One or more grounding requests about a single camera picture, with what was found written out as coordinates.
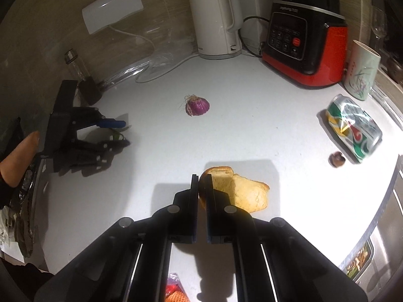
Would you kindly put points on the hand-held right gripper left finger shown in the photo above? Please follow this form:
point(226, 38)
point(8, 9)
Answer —
point(185, 214)

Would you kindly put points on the white mug with plant print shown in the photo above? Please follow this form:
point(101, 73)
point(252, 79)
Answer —
point(360, 74)

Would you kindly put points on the orange net packet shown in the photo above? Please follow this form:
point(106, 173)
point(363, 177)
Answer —
point(178, 296)

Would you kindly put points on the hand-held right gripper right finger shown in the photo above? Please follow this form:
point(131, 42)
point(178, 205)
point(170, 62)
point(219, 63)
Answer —
point(217, 217)

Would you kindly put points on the stainless steel sink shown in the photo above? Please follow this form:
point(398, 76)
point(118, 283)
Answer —
point(385, 242)

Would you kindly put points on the clear wine glass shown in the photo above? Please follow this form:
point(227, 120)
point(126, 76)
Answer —
point(378, 22)

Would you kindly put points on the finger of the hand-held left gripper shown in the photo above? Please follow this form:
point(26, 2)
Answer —
point(100, 148)
point(110, 122)

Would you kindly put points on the purple garlic bulb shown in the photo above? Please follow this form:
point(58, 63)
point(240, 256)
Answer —
point(196, 106)

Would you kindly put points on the crushed green soda can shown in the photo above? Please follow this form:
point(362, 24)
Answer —
point(354, 129)

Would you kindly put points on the dark brown chestnut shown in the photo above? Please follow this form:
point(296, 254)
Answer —
point(337, 159)

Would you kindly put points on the metal food container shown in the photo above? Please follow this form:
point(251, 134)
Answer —
point(359, 259)

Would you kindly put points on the red black blender base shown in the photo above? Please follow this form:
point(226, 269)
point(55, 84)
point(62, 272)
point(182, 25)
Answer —
point(303, 53)

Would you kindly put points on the clear plastic wrap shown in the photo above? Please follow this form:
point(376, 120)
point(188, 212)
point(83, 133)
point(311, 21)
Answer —
point(141, 66)

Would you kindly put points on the glass bottle with dark liquid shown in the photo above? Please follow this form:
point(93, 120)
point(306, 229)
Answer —
point(89, 91)

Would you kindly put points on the person's left hand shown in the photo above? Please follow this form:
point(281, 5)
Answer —
point(20, 159)

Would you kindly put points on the toasted bread slice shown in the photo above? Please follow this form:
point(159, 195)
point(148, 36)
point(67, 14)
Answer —
point(242, 193)

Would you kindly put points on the white electric kettle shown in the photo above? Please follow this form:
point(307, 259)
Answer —
point(214, 19)

